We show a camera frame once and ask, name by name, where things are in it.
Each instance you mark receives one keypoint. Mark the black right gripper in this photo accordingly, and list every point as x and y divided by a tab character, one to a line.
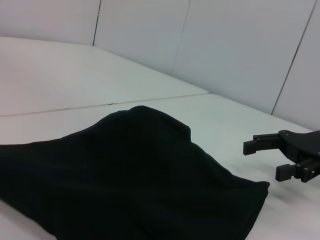
302	145

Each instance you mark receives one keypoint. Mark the black t-shirt with FREE print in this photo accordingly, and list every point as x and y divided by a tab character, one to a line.
112	175

